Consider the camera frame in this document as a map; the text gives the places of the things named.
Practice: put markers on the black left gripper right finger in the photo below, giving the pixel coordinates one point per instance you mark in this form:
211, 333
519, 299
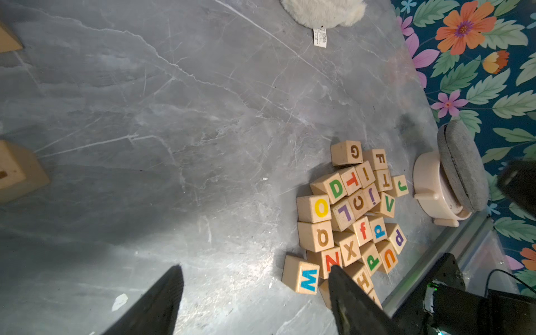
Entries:
354, 312

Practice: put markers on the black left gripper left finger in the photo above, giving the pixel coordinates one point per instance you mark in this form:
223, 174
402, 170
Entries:
156, 311

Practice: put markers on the wooden block orange U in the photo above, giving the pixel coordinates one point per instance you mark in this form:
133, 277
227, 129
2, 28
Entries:
388, 256

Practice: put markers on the wooden block letter E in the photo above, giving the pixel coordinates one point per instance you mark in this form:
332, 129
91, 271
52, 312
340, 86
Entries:
21, 172

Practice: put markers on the wooden block letter H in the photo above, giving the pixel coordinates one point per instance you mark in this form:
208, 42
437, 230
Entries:
359, 275

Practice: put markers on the wooden block letter F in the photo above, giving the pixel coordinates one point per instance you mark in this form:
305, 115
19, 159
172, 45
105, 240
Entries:
377, 159

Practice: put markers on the wooden block letter D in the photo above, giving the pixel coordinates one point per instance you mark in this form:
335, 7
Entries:
330, 185

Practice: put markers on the wooden whiteboard stand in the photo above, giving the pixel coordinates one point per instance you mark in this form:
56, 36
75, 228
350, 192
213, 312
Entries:
9, 42

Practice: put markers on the grey whiteboard eraser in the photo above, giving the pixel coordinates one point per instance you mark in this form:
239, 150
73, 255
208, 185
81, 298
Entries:
450, 184

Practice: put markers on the white plush dog toy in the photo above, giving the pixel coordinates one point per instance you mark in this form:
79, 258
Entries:
321, 15

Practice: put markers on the wooden block letter G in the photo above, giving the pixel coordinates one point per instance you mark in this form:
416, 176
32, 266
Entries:
346, 153

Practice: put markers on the wooden block letter N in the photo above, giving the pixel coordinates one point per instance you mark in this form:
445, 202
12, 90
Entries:
326, 260

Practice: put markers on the wooden block yellow O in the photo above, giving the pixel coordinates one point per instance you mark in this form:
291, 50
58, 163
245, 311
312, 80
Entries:
313, 209

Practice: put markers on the wooden block letter X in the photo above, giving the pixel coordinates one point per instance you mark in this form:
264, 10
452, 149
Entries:
348, 243

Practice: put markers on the wooden block letter M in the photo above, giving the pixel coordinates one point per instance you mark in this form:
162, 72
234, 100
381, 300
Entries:
301, 276

